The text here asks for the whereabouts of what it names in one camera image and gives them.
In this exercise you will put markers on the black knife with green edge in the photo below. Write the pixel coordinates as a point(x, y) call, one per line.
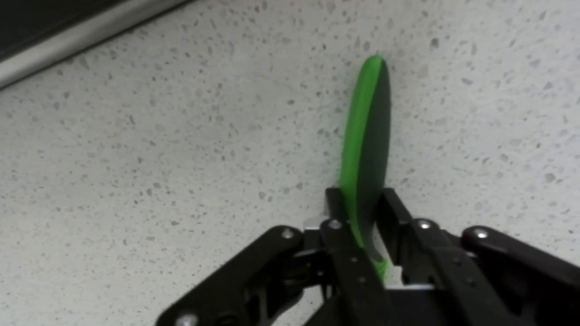
point(368, 136)

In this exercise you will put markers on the black cooktop with silver rim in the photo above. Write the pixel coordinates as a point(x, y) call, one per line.
point(36, 22)

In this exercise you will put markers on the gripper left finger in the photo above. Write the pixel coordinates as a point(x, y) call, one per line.
point(253, 271)

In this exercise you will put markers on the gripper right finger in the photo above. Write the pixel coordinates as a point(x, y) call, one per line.
point(498, 271)

